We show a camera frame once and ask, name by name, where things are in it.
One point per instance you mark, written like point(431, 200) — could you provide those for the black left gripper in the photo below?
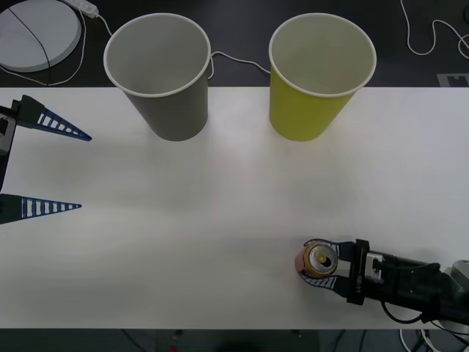
point(4, 146)

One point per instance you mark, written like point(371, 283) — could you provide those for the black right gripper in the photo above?
point(357, 271)

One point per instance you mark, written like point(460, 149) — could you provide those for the orange drink can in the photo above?
point(319, 261)

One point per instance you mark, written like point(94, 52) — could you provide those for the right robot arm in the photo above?
point(427, 282)

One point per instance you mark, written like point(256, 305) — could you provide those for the white round floor disc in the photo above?
point(22, 40)

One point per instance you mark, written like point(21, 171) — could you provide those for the grey plastic waste bin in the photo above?
point(172, 110)

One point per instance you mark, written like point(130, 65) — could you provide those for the yellow-green plastic waste bin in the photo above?
point(300, 110)

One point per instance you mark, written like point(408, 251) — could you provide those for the white power strip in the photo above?
point(86, 7)

